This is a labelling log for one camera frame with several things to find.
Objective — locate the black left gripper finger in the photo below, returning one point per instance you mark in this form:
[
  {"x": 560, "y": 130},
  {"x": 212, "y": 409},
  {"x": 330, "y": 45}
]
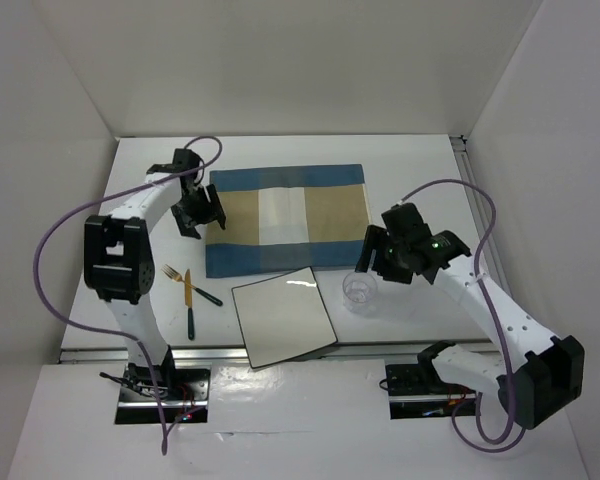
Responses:
[
  {"x": 185, "y": 224},
  {"x": 216, "y": 211}
]

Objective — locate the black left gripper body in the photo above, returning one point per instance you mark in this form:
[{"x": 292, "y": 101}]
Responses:
[{"x": 196, "y": 205}]

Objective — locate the gold fork green handle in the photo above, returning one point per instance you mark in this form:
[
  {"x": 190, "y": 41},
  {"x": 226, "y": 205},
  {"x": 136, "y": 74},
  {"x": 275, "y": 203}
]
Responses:
[{"x": 178, "y": 278}]

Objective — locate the gold knife green handle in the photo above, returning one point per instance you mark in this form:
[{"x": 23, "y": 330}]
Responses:
[{"x": 188, "y": 290}]

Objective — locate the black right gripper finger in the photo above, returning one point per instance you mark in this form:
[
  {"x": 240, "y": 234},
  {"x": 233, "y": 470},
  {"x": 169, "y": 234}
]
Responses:
[
  {"x": 397, "y": 275},
  {"x": 373, "y": 244}
]

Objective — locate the blue beige striped placemat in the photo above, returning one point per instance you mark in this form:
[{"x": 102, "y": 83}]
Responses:
[{"x": 287, "y": 218}]

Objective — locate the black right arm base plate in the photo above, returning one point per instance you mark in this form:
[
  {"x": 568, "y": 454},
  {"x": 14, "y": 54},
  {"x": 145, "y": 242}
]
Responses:
[{"x": 410, "y": 396}]

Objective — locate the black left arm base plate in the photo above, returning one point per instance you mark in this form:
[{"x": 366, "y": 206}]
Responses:
[{"x": 187, "y": 400}]

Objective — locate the aluminium front rail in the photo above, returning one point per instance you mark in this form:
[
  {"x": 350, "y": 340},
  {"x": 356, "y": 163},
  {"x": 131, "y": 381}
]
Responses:
[{"x": 234, "y": 353}]

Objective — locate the clear plastic cup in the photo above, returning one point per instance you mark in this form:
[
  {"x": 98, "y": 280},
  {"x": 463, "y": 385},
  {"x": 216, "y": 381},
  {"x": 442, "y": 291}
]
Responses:
[{"x": 359, "y": 290}]

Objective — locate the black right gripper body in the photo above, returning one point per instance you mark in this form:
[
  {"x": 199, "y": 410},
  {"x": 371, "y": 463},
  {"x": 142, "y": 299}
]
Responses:
[{"x": 390, "y": 251}]

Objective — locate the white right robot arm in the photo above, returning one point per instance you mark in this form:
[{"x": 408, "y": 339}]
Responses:
[{"x": 539, "y": 372}]

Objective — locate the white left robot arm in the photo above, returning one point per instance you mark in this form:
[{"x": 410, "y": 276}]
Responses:
[{"x": 119, "y": 264}]

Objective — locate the white square plate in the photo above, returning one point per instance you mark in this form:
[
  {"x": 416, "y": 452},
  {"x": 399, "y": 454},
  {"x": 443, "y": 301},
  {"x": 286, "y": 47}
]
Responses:
[{"x": 283, "y": 318}]

